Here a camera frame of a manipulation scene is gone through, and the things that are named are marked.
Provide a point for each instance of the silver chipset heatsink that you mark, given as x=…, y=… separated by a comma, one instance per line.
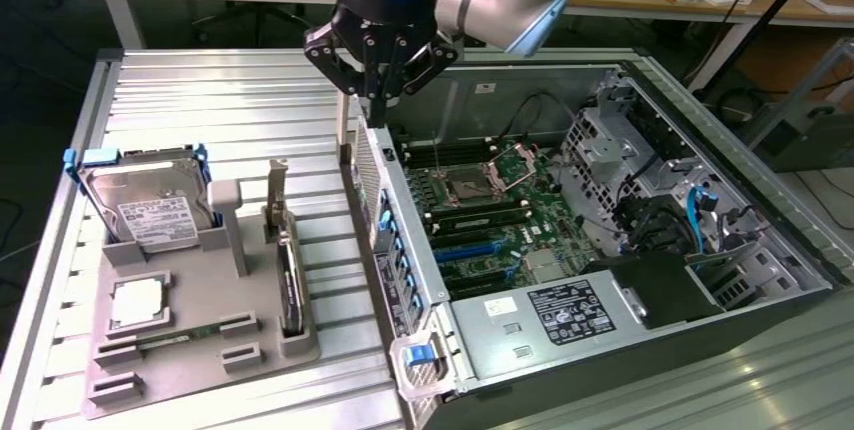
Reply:
x=548, y=267

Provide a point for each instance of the open black PC case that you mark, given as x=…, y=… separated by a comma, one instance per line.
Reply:
x=635, y=375

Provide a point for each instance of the green RAM stick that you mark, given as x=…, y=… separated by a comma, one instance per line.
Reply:
x=170, y=339

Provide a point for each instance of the hard disk in blue carrier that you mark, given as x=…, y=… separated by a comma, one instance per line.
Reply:
x=154, y=200

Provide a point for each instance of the black regulatory label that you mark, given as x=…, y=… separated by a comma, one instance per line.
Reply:
x=388, y=295

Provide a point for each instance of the blue card retention clip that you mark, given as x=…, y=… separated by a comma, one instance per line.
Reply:
x=408, y=285
x=401, y=262
x=384, y=198
x=385, y=219
x=417, y=308

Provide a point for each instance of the CPU socket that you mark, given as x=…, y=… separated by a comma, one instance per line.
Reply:
x=468, y=185

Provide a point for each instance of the blue case release latch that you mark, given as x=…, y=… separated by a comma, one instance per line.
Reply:
x=418, y=356

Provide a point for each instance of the grey power supply unit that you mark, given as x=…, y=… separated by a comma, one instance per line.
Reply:
x=501, y=340

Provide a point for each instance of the thin socket locking lever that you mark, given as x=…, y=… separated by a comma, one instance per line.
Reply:
x=437, y=155

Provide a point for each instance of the black stand pole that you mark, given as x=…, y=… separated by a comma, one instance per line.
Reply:
x=772, y=7

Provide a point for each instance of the Nvidia graphics card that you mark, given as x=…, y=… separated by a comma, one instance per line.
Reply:
x=293, y=280

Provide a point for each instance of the RAM stick with black label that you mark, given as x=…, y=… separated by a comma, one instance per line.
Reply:
x=477, y=223

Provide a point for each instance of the black intrusion switch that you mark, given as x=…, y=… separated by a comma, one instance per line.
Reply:
x=389, y=153

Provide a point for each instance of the aluminium profile frame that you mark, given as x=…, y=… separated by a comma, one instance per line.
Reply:
x=797, y=92

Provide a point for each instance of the perforated metal disk bay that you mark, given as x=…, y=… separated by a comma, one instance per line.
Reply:
x=601, y=175

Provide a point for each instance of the blue expansion slot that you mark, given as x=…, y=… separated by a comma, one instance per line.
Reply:
x=474, y=251

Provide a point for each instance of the silver CPU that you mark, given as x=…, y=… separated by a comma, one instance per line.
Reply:
x=137, y=300

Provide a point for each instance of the green Dell motherboard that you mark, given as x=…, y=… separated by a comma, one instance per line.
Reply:
x=555, y=220

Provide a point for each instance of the dark grey equipment box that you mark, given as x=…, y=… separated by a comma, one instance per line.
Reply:
x=821, y=140

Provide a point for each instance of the black expansion slot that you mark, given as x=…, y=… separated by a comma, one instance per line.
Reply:
x=477, y=282

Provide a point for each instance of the grey printed parts rack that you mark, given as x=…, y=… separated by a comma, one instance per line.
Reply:
x=194, y=290

